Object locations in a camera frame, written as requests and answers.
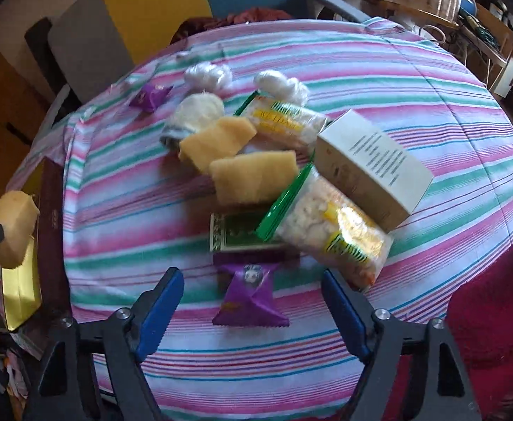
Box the white plastic bag ball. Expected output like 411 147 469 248
184 62 233 92
254 69 310 107

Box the gold tin box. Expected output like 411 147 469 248
0 159 44 333

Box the yellow sponge block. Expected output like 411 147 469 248
209 150 299 206
179 117 257 174
0 190 40 269

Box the green rice cracker packet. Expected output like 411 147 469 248
256 163 393 290

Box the wooden desk with clutter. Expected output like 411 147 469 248
361 0 513 99

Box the grey yellow blue chair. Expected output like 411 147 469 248
24 0 365 103

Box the purple snack packet with cartoon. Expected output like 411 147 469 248
212 253 290 328

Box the white knit sock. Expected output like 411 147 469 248
159 92 225 150

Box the red cloth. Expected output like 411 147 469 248
447 245 513 420

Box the dark red box lid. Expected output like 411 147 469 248
37 158 71 318

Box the white cardboard box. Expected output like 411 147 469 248
314 110 433 232

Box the green white small box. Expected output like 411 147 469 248
209 208 285 253

